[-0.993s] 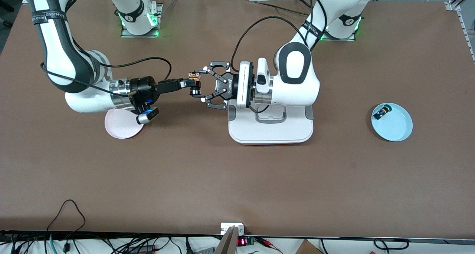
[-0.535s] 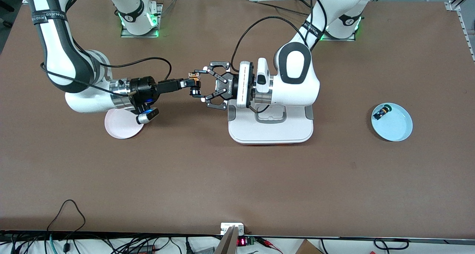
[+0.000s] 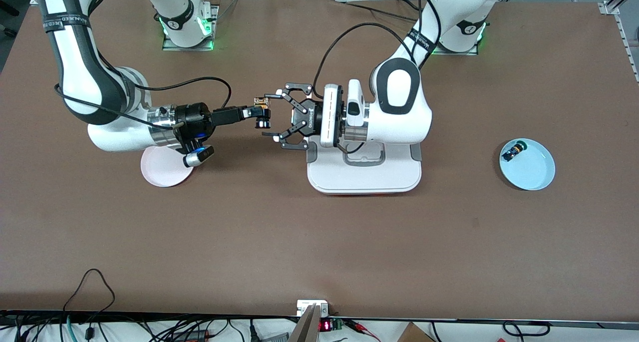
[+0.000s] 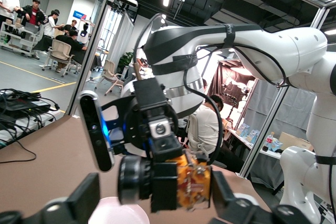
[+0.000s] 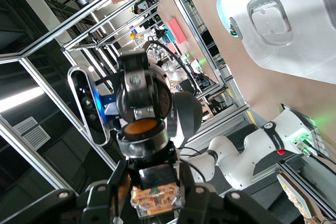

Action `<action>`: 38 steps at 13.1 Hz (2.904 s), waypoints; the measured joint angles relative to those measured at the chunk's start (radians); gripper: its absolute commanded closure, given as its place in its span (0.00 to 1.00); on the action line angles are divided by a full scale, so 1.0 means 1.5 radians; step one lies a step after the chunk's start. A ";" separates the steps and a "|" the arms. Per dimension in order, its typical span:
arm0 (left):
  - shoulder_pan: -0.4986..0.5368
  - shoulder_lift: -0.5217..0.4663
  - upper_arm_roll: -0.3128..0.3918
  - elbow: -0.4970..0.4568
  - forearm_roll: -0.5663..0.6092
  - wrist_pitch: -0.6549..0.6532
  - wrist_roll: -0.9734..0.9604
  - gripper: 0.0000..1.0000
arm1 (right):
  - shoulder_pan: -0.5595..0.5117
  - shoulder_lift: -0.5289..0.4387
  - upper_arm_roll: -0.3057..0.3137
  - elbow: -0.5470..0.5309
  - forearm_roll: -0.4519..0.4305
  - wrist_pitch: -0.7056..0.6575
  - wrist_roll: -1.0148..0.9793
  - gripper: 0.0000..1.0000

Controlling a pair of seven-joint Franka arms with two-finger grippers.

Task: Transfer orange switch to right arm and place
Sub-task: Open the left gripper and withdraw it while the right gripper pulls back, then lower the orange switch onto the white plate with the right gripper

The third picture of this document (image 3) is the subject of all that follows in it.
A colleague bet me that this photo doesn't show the grey camera mount pole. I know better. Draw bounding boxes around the grey camera mount pole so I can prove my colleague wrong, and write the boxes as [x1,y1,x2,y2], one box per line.
[287,305,322,342]

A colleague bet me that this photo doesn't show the pink round plate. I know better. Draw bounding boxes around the pink round plate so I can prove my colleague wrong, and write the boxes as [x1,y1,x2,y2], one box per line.
[141,146,196,188]

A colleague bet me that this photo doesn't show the white gripper adapter plate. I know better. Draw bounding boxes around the white gripper adapter plate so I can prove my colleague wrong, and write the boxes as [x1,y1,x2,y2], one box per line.
[321,84,346,148]

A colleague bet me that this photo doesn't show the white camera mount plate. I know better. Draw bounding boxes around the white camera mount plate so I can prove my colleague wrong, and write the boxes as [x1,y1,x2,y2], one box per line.
[297,300,330,318]

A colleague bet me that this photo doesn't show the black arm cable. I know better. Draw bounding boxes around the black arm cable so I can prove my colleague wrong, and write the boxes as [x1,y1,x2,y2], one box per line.
[54,77,233,130]
[313,0,442,100]

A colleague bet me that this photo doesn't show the light blue round plate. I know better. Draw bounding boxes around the light blue round plate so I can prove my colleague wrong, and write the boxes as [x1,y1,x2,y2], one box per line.
[499,138,556,191]

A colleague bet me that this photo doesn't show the white lidded lunch box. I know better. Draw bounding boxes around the white lidded lunch box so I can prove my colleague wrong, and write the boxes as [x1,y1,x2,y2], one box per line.
[306,135,422,196]

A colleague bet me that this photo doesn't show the black looped cable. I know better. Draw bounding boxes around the black looped cable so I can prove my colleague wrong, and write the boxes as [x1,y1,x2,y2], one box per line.
[62,268,116,328]

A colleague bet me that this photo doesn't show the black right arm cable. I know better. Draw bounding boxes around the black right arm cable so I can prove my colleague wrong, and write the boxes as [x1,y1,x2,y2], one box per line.
[54,77,233,130]

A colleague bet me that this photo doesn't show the brown cardboard piece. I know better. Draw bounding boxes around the brown cardboard piece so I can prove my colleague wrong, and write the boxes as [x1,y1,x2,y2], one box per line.
[397,322,435,342]

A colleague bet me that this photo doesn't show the black base power cable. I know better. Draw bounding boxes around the black base power cable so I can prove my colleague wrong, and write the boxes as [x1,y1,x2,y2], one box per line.
[343,0,416,23]

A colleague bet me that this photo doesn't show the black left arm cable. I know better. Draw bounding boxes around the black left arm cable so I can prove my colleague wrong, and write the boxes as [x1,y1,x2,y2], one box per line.
[313,0,442,100]

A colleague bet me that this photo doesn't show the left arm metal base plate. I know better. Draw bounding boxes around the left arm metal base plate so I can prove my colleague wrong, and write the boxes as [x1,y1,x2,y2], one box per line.
[430,45,480,56]

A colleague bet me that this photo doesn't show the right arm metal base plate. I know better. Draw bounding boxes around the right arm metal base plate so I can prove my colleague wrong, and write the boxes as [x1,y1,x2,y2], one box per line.
[162,5,219,51]

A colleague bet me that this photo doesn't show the red clip leads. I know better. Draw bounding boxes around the red clip leads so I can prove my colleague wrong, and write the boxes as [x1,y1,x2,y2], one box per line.
[347,320,381,341]

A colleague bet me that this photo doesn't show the black coiled cable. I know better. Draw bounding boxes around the black coiled cable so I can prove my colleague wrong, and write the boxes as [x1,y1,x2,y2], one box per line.
[502,321,551,338]

